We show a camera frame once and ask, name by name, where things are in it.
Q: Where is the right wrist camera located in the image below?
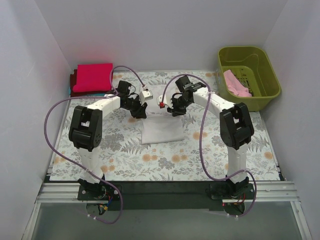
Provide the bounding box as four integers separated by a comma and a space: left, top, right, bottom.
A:
157, 94, 172, 109

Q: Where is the pink t shirt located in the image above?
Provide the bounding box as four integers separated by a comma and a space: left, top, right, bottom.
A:
223, 69, 252, 98

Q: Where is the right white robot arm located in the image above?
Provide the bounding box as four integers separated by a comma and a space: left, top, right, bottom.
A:
158, 74, 254, 200

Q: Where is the folded teal t shirt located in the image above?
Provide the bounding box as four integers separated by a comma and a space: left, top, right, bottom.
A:
68, 88, 106, 98

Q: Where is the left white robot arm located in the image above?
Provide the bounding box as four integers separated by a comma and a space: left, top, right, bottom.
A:
68, 80, 153, 200

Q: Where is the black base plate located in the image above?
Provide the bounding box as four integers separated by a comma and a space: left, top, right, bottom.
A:
77, 179, 255, 213

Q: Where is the purple cable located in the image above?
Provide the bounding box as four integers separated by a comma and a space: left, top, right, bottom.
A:
159, 73, 257, 219
43, 65, 149, 225

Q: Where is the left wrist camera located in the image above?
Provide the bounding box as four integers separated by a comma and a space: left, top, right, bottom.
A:
139, 86, 153, 105

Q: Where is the white t shirt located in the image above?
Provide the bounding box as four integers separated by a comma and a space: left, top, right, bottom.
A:
141, 85, 185, 144

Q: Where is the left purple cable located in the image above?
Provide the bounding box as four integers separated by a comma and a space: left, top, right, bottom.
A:
43, 65, 149, 225

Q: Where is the floral table mat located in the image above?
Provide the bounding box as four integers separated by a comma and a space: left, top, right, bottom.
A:
49, 71, 280, 182

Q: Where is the folded magenta t shirt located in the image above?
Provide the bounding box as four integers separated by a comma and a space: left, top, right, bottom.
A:
71, 63, 113, 93

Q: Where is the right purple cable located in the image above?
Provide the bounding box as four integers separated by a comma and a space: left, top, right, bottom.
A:
159, 73, 257, 219

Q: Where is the aluminium rail frame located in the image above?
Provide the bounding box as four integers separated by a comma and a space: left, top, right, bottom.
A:
26, 109, 312, 240

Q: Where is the green plastic basket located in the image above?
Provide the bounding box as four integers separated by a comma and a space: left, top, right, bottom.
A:
216, 46, 281, 112

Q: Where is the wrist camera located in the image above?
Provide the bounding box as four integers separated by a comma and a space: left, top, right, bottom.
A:
139, 86, 153, 105
157, 94, 172, 109

